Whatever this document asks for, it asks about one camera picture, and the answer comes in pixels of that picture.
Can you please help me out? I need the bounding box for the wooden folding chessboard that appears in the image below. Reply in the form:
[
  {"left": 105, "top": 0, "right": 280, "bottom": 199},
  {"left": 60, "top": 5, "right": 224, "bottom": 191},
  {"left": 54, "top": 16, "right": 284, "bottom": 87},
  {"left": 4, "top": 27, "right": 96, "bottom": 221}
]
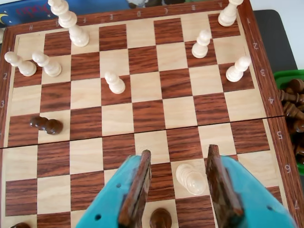
[{"left": 0, "top": 0, "right": 304, "bottom": 228}]

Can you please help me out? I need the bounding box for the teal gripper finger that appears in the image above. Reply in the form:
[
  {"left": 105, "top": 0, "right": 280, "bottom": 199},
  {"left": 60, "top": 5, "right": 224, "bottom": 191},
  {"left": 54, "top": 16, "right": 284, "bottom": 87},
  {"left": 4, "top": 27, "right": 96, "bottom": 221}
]
[
  {"left": 205, "top": 144, "right": 298, "bottom": 228},
  {"left": 75, "top": 149, "right": 152, "bottom": 228}
]

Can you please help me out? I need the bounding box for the white wooden queen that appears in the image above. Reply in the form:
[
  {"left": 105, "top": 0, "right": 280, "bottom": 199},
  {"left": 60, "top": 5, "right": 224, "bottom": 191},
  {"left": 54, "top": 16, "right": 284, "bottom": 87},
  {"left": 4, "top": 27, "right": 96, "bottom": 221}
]
[{"left": 175, "top": 163, "right": 208, "bottom": 197}]

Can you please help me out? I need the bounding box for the captured dark chess piece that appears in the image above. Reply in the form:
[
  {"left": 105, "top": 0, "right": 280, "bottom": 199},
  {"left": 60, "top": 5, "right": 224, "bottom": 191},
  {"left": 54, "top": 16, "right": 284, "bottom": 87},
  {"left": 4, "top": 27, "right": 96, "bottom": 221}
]
[
  {"left": 279, "top": 89, "right": 304, "bottom": 103},
  {"left": 287, "top": 118, "right": 304, "bottom": 134},
  {"left": 288, "top": 78, "right": 304, "bottom": 94}
]

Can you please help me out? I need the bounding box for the white wooden pawn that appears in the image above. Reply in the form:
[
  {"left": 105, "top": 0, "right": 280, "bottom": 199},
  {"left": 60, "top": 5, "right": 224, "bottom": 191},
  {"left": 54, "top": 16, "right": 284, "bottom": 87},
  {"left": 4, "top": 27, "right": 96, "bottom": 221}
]
[
  {"left": 104, "top": 71, "right": 126, "bottom": 95},
  {"left": 31, "top": 51, "right": 63, "bottom": 77},
  {"left": 191, "top": 29, "right": 212, "bottom": 59},
  {"left": 225, "top": 56, "right": 252, "bottom": 83},
  {"left": 4, "top": 51, "right": 38, "bottom": 77}
]

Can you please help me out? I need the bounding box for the dark brown king piece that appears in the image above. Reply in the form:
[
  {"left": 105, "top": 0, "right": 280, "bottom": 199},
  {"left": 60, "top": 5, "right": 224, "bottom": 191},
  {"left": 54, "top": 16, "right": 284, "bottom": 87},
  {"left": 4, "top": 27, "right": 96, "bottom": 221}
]
[{"left": 149, "top": 208, "right": 172, "bottom": 228}]

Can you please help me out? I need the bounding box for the blue comic book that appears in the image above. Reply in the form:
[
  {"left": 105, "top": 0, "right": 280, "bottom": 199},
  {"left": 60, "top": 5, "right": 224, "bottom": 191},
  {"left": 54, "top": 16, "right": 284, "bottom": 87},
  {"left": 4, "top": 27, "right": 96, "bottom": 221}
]
[{"left": 0, "top": 0, "right": 238, "bottom": 29}]

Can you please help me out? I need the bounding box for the dark brown pawn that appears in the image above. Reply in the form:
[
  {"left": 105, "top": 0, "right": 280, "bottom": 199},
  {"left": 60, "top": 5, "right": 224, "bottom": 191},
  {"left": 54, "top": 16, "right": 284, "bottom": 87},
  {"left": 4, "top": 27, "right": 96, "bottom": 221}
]
[{"left": 29, "top": 115, "right": 64, "bottom": 136}]

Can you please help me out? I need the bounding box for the white wooden king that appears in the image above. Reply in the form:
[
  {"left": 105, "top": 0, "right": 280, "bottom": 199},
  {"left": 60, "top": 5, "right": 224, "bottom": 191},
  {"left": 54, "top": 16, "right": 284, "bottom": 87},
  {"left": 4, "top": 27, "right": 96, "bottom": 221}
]
[{"left": 47, "top": 0, "right": 90, "bottom": 48}]

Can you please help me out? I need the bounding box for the white wooden rook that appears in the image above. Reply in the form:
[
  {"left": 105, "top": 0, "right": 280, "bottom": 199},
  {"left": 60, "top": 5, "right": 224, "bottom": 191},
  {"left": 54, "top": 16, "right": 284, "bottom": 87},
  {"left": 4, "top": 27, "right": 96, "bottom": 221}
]
[{"left": 218, "top": 0, "right": 245, "bottom": 27}]

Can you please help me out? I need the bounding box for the green plastic tray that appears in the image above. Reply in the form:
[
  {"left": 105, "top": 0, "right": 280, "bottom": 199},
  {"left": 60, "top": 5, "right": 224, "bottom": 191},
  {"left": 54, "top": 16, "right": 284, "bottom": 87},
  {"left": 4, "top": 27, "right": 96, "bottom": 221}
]
[{"left": 273, "top": 69, "right": 304, "bottom": 177}]

